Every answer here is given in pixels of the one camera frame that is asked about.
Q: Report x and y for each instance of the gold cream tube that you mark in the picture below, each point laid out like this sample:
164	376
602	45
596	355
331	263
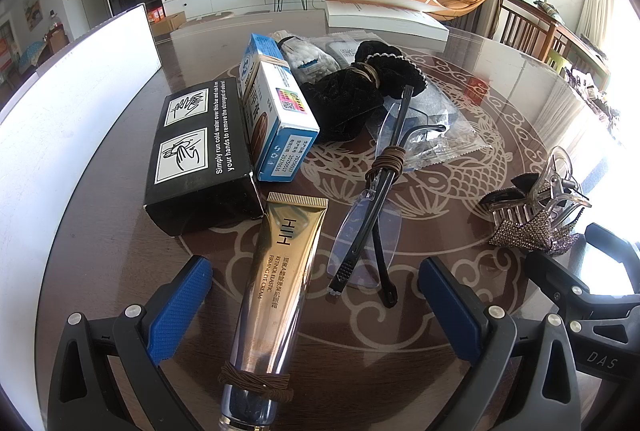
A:
280	261

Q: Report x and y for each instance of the framed wall painting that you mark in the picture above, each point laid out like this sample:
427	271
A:
31	5

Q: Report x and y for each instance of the clear plastic packet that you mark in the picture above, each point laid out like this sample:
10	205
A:
450	131

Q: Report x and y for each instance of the white storage box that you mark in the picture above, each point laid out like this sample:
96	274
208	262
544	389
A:
75	111

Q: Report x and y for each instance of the cardboard boxes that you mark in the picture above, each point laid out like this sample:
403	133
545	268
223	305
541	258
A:
170	21

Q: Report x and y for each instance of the black cardboard box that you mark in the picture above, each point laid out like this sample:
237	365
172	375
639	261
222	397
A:
200	191

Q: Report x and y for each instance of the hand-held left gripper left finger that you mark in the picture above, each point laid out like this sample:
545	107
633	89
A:
177	306

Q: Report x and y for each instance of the blue and white medicine box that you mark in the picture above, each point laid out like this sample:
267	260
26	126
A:
280	111

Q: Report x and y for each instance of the black velvet hair bow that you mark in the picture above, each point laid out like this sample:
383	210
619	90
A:
340	101

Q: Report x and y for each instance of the wooden chair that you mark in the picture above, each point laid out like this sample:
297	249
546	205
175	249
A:
520	23

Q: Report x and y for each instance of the cotton swab pack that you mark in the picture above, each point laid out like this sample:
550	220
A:
310	58

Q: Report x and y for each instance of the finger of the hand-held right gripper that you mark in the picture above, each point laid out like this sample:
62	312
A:
612	246
560	283

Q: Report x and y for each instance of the white book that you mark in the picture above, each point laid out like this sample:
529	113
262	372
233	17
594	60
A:
380	18

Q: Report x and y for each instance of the rimless eyeglasses with black temples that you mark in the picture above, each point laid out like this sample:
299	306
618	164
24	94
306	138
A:
372	206

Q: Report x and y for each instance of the small clear plastic sachet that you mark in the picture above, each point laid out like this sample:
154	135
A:
345	46

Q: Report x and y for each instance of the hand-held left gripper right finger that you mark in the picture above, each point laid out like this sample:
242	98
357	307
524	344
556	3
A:
447	311

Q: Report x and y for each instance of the rhinestone hair claw clip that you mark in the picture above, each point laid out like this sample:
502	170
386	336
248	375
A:
530	226

